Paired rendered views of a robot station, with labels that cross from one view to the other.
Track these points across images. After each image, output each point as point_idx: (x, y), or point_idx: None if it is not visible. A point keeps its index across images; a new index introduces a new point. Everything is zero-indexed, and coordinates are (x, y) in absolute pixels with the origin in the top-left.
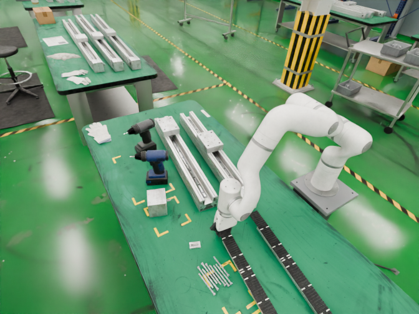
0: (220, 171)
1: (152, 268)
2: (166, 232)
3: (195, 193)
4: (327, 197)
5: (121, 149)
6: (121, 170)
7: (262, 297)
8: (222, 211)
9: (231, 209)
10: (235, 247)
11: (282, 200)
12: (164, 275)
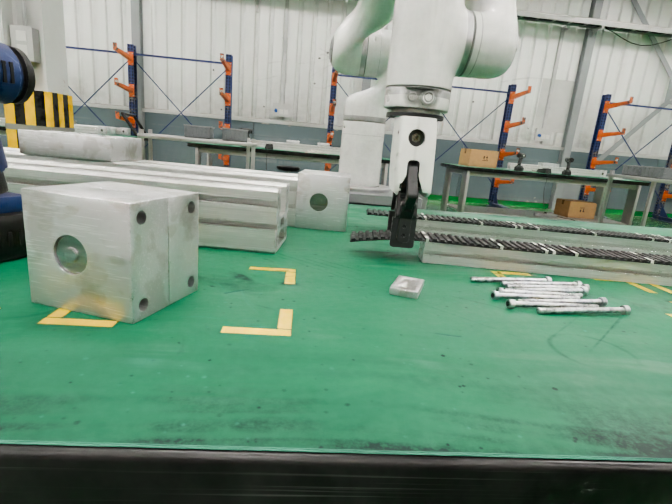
0: (209, 171)
1: (485, 401)
2: (285, 313)
3: (232, 187)
4: (389, 192)
5: None
6: None
7: (629, 254)
8: (439, 84)
9: (486, 27)
10: (464, 237)
11: (355, 210)
12: (541, 377)
